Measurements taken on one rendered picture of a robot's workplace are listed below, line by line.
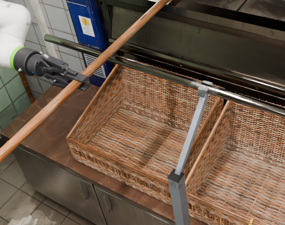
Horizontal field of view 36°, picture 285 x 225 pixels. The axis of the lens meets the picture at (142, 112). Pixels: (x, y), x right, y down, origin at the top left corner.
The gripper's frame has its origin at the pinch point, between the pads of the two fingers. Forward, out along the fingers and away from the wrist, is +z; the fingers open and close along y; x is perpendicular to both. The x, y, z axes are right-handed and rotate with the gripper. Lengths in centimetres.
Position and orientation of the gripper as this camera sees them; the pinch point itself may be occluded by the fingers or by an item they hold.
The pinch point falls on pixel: (78, 81)
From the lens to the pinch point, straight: 147.6
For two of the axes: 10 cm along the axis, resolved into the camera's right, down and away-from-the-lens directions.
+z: 8.3, 3.2, -4.6
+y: 1.1, 7.1, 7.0
